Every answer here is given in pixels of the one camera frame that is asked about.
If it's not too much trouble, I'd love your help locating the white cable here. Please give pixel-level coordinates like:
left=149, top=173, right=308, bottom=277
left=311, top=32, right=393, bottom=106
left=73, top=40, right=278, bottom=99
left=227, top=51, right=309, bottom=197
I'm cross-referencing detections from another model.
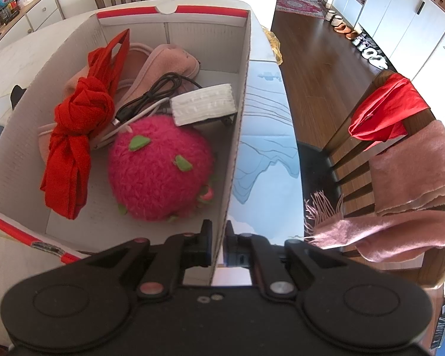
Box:
left=93, top=98, right=171, bottom=149

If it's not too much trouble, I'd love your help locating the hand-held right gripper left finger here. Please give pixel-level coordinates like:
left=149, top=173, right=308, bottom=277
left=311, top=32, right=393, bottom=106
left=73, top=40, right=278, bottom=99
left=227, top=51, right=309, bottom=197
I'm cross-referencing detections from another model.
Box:
left=85, top=219, right=214, bottom=301

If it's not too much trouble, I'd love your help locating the yellow plastic bag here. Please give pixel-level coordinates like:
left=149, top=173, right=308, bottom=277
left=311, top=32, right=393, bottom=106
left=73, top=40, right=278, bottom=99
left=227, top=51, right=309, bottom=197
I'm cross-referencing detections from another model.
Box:
left=263, top=26, right=285, bottom=66

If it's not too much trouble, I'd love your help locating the pink dragon fruit plush toy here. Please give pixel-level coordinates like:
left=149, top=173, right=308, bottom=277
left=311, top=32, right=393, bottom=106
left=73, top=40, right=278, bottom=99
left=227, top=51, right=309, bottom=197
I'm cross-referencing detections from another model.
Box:
left=107, top=114, right=220, bottom=223

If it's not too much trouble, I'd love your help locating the red cloth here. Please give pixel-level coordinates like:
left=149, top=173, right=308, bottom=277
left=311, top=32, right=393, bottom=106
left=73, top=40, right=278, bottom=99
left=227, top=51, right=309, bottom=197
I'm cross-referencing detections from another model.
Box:
left=348, top=72, right=431, bottom=142

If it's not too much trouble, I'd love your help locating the white wall cabinet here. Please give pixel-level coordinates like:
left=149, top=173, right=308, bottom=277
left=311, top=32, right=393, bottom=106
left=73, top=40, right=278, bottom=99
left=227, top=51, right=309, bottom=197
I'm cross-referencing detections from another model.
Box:
left=326, top=0, right=445, bottom=78

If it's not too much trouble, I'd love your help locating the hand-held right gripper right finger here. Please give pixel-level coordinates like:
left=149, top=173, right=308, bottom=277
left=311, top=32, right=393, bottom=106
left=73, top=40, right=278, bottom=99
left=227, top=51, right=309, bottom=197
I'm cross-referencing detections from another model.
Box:
left=224, top=220, right=348, bottom=301

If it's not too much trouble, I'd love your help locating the black cable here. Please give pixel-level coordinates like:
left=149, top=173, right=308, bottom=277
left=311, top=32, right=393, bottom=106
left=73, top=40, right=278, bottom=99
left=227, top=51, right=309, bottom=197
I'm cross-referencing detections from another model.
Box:
left=113, top=72, right=203, bottom=123

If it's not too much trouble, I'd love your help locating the black cloth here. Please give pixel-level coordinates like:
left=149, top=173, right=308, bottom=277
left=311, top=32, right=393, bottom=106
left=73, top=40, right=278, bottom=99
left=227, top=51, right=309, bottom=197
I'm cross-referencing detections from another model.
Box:
left=9, top=85, right=26, bottom=114

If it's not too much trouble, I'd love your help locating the row of shoes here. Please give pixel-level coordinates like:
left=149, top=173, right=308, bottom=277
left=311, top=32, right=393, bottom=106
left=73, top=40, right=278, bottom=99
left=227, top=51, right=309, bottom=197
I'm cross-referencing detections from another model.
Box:
left=324, top=9, right=388, bottom=69

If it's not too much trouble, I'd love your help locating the patterned red rug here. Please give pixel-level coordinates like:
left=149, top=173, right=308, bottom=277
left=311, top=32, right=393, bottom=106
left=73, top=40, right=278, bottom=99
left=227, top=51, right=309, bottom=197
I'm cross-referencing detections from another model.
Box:
left=275, top=0, right=327, bottom=19

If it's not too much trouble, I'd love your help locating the red scarf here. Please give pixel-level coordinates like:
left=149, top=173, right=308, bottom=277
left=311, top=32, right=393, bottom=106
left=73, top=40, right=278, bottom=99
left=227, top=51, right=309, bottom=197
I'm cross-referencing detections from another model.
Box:
left=40, top=29, right=131, bottom=220

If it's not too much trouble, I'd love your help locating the white and wood sideboard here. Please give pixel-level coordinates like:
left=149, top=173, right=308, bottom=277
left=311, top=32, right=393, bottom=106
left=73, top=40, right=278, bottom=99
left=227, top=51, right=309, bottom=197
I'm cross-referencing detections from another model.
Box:
left=0, top=0, right=66, bottom=51

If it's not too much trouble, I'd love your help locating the red and white cardboard box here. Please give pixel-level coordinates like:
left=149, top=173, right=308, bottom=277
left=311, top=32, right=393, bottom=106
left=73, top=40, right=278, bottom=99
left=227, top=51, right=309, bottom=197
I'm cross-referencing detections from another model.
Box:
left=0, top=0, right=253, bottom=286

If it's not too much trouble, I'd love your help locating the pink fringed scarf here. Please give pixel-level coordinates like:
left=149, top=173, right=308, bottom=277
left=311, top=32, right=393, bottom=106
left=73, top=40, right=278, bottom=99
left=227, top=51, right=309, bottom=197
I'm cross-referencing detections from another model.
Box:
left=304, top=119, right=445, bottom=265

